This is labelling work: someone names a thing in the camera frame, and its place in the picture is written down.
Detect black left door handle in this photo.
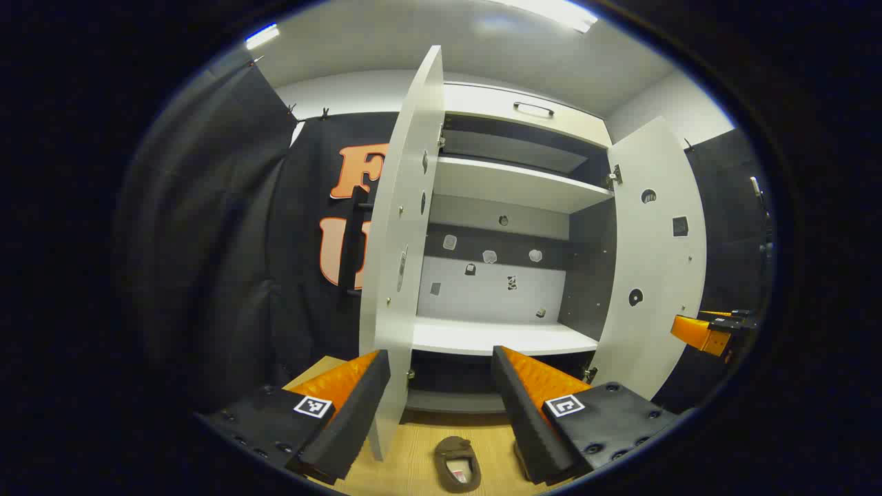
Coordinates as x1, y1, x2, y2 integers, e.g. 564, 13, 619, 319
338, 186, 376, 297

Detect white shoe cabinet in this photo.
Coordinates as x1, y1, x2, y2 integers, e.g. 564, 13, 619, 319
405, 81, 617, 414

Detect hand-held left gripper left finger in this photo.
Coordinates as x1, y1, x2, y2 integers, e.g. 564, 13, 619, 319
196, 349, 391, 485

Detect white cabinet drawer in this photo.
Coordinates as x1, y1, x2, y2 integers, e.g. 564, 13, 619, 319
443, 83, 614, 149

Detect ceiling light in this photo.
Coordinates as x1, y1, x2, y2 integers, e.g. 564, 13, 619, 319
496, 0, 599, 34
245, 23, 281, 50

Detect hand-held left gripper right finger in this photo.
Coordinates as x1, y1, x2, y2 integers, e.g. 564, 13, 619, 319
492, 345, 683, 486

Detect black backdrop cloth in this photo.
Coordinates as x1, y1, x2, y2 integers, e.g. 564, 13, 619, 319
114, 59, 414, 414
651, 127, 776, 414

